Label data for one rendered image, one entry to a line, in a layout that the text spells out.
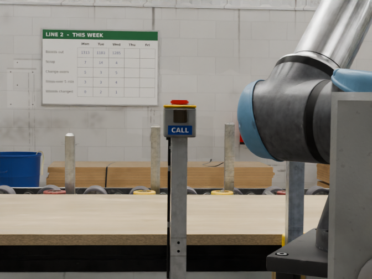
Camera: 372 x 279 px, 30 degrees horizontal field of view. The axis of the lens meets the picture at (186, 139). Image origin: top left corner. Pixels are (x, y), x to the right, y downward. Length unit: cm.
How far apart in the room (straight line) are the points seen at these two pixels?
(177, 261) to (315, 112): 72
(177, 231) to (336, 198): 121
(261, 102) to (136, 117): 768
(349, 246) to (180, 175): 119
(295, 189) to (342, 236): 121
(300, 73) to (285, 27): 792
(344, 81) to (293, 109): 8
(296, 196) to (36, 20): 739
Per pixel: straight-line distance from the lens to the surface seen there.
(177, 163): 152
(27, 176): 703
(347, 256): 35
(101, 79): 862
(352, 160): 34
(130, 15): 870
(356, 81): 88
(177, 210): 153
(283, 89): 97
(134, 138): 865
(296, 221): 157
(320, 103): 91
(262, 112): 97
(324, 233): 90
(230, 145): 262
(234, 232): 177
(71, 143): 262
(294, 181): 155
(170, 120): 149
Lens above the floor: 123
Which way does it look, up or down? 3 degrees down
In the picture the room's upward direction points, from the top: 1 degrees clockwise
